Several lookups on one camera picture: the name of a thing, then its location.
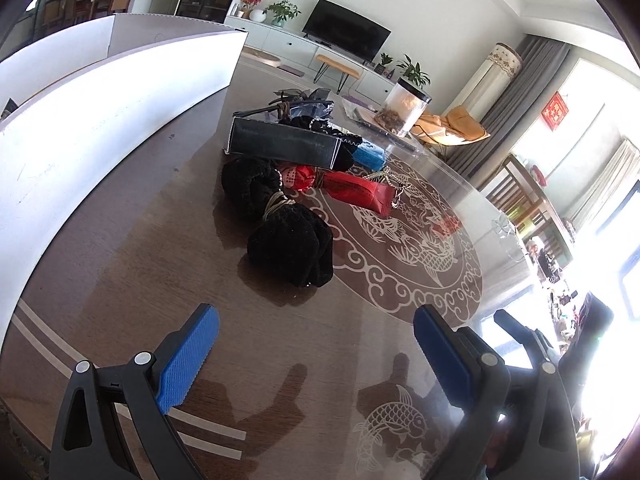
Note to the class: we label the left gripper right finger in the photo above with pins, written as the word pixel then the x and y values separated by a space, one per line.
pixel 516 423

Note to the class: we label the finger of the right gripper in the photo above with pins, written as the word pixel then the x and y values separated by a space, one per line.
pixel 537 346

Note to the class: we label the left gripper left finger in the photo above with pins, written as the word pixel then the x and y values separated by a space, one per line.
pixel 88 441

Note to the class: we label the red fabric pouch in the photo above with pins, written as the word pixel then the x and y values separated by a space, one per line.
pixel 359 192

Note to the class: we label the blue white medicine box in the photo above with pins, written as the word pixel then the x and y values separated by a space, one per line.
pixel 369 156

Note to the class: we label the black velvet pouch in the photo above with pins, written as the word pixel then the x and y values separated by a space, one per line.
pixel 288 242

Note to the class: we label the black knit stitched pouch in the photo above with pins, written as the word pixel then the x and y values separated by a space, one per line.
pixel 349 141

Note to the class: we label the small red folding umbrella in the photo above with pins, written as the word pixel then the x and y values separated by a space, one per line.
pixel 299 178

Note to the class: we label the black odor bar box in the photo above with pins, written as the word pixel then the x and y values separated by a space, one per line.
pixel 282 143

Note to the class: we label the white cardboard sorting box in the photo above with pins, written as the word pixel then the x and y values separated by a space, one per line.
pixel 86 97

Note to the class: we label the wooden dining chair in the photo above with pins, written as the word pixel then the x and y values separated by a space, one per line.
pixel 512 189

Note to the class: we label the orange lounge chair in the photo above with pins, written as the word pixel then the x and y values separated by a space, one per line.
pixel 456 128

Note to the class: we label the clear plastic jar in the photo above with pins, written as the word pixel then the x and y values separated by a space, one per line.
pixel 402 107

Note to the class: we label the flat tray under jar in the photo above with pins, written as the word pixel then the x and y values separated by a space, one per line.
pixel 365 117

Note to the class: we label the wooden bench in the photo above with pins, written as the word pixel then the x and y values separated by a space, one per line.
pixel 345 71

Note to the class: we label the black television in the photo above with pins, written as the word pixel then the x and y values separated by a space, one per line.
pixel 343 28

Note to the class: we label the white tv cabinet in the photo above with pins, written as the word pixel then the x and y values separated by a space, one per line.
pixel 300 53

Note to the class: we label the green potted plant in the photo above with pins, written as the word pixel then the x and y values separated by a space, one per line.
pixel 282 11

